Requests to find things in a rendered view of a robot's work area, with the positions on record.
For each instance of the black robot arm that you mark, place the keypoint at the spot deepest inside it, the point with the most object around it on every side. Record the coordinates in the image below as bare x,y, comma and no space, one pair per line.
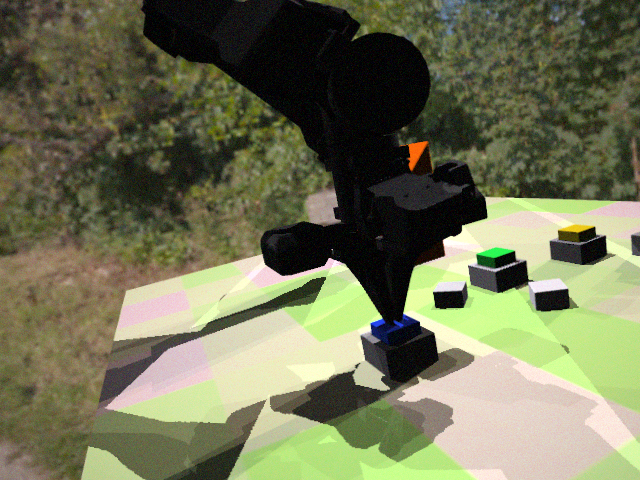
298,57

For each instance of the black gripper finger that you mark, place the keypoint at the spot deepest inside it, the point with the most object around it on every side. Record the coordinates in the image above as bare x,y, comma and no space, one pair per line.
398,269
370,272

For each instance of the blue button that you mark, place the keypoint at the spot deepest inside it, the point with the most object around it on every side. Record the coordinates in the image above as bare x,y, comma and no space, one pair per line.
399,348

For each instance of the green button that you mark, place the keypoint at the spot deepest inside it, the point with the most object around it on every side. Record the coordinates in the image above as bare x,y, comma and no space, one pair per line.
497,270

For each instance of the yellow button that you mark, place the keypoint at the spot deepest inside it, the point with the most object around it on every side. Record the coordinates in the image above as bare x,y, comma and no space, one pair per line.
578,244

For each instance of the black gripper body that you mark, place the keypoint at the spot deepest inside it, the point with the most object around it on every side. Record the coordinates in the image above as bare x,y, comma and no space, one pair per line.
304,246

